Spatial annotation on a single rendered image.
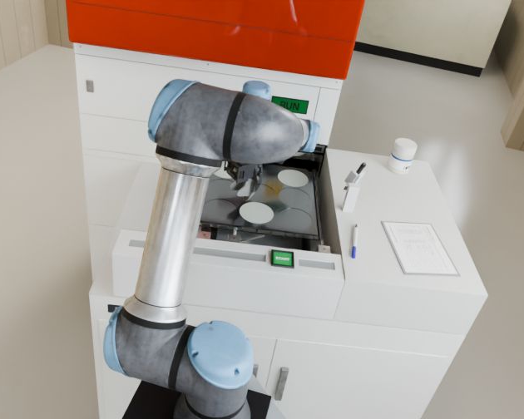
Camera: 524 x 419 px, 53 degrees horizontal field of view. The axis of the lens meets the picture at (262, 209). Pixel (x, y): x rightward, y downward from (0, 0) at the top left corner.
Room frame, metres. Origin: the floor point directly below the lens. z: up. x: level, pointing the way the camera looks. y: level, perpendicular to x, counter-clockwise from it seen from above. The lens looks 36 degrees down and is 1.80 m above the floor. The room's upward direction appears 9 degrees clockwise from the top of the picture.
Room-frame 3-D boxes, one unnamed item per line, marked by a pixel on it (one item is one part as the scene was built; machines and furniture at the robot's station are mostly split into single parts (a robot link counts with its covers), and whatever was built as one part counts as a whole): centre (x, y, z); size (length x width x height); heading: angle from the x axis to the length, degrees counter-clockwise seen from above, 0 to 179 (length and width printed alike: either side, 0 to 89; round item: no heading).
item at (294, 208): (1.32, 0.02, 0.90); 0.34 x 0.34 x 0.01; 4
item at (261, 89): (1.25, 0.06, 1.22); 0.09 x 0.08 x 0.11; 171
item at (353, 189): (1.23, -0.23, 1.03); 0.06 x 0.04 x 0.13; 4
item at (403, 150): (1.49, -0.41, 1.01); 0.07 x 0.07 x 0.10
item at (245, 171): (1.25, 0.07, 1.06); 0.09 x 0.08 x 0.12; 131
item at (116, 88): (1.53, 0.23, 1.02); 0.81 x 0.03 x 0.40; 94
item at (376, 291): (1.25, -0.37, 0.89); 0.62 x 0.35 x 0.14; 4
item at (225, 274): (0.96, 0.06, 0.89); 0.55 x 0.09 x 0.14; 94
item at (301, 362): (1.22, -0.07, 0.41); 0.96 x 0.64 x 0.82; 94
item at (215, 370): (0.59, 0.04, 1.01); 0.13 x 0.12 x 0.14; 81
